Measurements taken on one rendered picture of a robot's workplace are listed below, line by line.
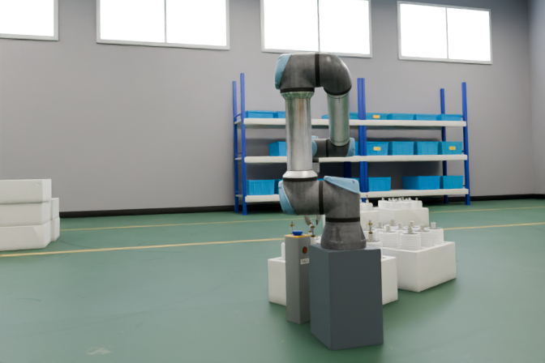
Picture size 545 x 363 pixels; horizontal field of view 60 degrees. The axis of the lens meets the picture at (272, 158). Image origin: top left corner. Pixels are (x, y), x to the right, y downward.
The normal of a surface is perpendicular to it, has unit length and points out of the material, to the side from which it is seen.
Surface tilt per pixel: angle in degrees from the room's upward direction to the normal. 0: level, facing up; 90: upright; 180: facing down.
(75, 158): 90
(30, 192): 90
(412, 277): 90
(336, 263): 90
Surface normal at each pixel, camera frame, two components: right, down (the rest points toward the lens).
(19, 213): 0.29, -0.04
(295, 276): -0.72, -0.01
